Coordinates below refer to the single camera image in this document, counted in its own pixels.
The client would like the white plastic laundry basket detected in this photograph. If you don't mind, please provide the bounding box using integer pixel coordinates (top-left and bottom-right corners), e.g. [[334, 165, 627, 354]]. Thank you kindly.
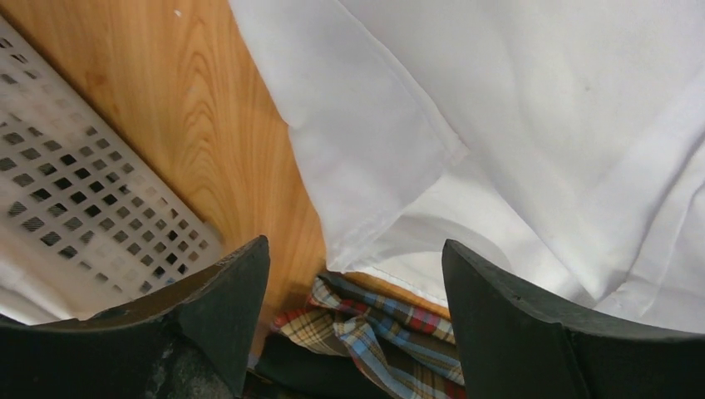
[[1, 22, 221, 325]]

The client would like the white long sleeve shirt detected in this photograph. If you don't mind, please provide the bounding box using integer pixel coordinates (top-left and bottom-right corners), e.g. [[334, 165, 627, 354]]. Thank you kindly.
[[230, 1, 704, 333]]

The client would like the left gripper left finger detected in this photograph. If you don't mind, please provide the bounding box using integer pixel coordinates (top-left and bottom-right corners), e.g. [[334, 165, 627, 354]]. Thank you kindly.
[[1, 235, 270, 398]]

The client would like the red blue plaid shirt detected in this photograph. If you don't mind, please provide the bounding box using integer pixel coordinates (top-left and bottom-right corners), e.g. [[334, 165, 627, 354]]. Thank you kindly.
[[273, 272, 466, 398]]

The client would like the yellow plaid shirt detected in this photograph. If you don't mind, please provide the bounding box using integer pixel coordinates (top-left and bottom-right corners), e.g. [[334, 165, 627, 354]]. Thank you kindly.
[[243, 334, 389, 398]]

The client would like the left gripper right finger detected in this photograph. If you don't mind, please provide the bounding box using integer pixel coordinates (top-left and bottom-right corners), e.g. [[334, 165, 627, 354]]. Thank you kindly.
[[441, 239, 704, 398]]

